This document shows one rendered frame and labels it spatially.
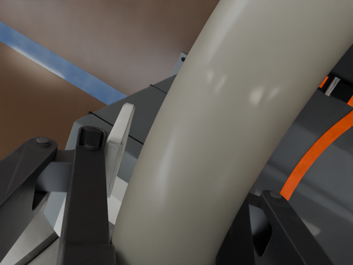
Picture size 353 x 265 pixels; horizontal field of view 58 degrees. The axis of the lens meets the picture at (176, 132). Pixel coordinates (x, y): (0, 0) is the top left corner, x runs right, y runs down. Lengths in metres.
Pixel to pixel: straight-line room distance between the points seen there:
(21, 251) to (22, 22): 1.40
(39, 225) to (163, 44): 1.02
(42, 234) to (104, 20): 1.13
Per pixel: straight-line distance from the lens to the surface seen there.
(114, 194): 0.62
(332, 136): 1.37
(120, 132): 0.16
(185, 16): 1.37
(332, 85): 1.30
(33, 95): 1.83
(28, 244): 0.53
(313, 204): 1.50
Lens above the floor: 1.31
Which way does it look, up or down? 64 degrees down
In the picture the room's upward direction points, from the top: 134 degrees counter-clockwise
